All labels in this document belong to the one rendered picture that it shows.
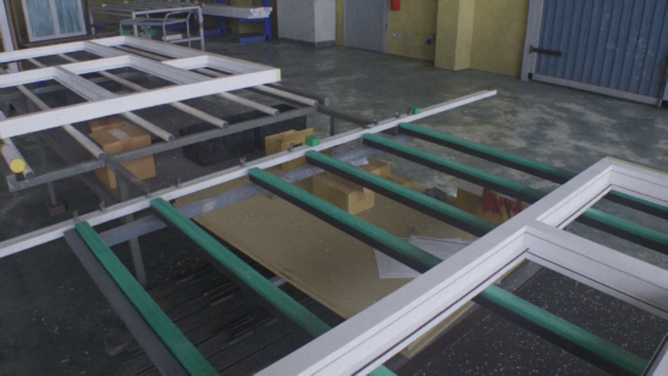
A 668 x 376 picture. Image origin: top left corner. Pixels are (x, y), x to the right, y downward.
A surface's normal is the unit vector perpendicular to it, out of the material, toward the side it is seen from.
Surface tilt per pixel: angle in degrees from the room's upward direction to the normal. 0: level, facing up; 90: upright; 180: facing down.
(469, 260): 0
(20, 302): 0
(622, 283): 90
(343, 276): 0
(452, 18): 90
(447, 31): 90
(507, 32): 90
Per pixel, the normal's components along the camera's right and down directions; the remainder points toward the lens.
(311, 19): -0.75, 0.28
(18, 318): 0.00, -0.91
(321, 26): 0.67, 0.31
